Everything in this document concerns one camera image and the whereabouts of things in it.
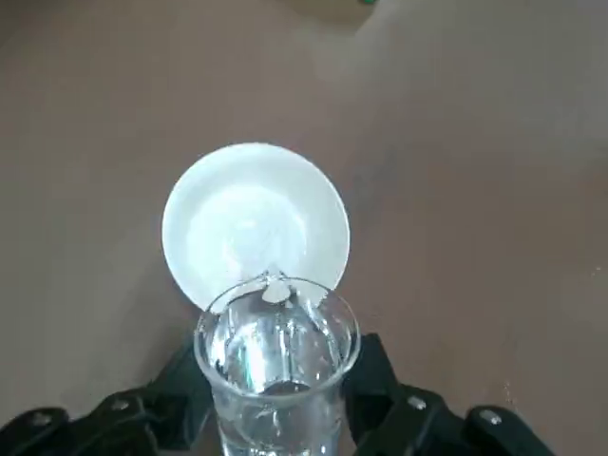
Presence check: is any clear glass measuring cup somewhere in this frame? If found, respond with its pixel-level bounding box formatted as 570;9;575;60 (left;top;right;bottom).
193;269;361;456

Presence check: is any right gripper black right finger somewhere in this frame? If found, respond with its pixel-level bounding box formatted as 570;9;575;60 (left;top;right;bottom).
342;332;569;456

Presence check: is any white bowl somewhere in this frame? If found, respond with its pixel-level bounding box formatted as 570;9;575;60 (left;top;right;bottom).
161;141;352;313

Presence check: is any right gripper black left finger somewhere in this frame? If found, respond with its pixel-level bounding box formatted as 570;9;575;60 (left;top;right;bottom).
0;332;223;456

